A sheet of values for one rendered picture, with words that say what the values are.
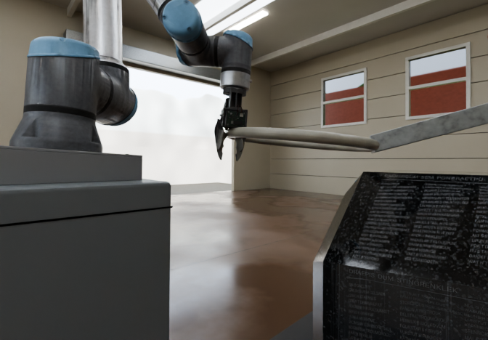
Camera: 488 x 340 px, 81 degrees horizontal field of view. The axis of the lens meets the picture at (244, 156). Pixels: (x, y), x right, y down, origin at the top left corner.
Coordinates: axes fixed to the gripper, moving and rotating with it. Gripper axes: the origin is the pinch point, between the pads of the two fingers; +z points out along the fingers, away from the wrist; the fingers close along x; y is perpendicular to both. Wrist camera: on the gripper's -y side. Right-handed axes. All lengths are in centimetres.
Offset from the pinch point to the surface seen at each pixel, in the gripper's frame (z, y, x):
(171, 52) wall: -247, -674, -77
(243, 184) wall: 97, -788, 162
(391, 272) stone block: 25, 27, 38
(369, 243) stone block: 20.9, 18.7, 37.8
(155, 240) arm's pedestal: 20.1, 21.0, -18.4
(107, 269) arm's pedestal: 24.3, 26.3, -26.9
